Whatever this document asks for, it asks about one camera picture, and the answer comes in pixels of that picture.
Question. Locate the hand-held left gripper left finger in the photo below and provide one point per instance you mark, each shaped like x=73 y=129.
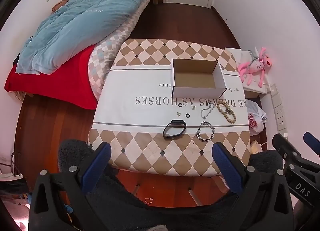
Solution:
x=98 y=161

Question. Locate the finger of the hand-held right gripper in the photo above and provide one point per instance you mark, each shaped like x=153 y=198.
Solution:
x=283 y=144
x=311 y=138

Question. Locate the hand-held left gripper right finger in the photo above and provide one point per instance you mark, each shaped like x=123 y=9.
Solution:
x=228 y=168

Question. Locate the black smartwatch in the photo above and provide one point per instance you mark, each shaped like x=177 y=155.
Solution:
x=176 y=122

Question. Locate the cardboard box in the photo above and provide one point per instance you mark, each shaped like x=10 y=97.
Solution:
x=197 y=91

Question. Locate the white charger plug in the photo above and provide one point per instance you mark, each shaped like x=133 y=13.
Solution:
x=285 y=135

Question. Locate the dark fleece pants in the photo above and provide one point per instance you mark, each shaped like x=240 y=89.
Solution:
x=72 y=153

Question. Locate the yellow packet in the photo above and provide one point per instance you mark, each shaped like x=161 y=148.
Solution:
x=255 y=147

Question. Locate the white plastic bag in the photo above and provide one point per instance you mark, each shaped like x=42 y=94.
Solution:
x=257 y=116

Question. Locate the white table leg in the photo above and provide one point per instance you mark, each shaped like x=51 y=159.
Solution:
x=136 y=189
x=193 y=197

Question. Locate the white cardboard carton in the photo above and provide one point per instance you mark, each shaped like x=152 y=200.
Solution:
x=255 y=88

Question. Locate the pink plush toy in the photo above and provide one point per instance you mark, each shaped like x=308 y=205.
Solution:
x=255 y=67

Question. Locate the checkered printed tablecloth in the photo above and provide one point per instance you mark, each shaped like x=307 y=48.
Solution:
x=140 y=86

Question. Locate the red blanket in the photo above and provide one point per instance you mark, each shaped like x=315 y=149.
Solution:
x=55 y=83

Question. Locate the white flat box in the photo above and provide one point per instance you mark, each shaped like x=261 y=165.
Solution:
x=237 y=55

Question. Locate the light blue duvet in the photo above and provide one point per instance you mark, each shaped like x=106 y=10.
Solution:
x=85 y=26

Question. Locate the white wall socket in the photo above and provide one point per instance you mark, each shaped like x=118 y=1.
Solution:
x=282 y=123
x=278 y=112

